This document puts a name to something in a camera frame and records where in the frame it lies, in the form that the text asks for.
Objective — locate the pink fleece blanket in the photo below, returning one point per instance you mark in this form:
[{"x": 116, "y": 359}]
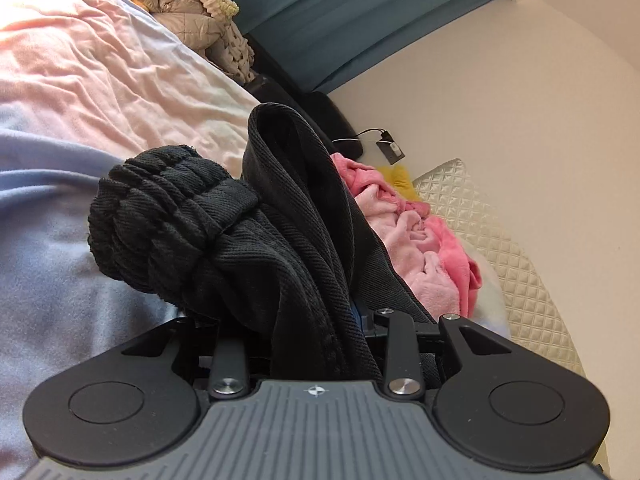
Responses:
[{"x": 415, "y": 255}]

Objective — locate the black armchair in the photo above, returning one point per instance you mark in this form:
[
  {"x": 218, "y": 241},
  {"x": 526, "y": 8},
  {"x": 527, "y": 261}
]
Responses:
[{"x": 325, "y": 110}]

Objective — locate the cream quilted pillow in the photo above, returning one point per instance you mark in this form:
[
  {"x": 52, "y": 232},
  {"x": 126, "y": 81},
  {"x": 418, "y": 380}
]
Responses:
[{"x": 500, "y": 240}]

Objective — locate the blue curtain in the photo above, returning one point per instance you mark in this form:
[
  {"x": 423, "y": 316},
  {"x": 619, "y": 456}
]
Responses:
[{"x": 350, "y": 20}]

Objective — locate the black jacket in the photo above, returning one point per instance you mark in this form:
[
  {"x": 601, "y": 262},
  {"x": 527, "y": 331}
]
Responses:
[{"x": 225, "y": 240}]

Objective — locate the wall socket with charger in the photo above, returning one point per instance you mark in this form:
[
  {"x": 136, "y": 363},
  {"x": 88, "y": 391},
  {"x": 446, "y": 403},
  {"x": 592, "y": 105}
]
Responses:
[{"x": 392, "y": 149}]

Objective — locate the white pillow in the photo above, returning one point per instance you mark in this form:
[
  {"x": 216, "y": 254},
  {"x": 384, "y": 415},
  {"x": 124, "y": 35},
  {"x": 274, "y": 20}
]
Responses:
[{"x": 492, "y": 300}]

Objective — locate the beige down jacket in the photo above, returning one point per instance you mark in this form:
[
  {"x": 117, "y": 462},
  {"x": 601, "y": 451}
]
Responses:
[{"x": 165, "y": 5}]

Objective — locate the cream knitted blanket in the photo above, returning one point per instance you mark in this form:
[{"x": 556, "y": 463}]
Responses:
[{"x": 235, "y": 50}]

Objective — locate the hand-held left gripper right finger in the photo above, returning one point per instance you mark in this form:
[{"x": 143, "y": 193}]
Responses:
[{"x": 400, "y": 350}]

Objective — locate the yellow plush toy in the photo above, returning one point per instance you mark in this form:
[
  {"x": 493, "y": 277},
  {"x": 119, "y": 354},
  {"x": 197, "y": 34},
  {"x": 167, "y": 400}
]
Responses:
[{"x": 397, "y": 180}]

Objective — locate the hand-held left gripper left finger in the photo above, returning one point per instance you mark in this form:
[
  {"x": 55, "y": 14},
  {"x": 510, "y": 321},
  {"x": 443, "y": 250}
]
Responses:
[{"x": 230, "y": 360}]

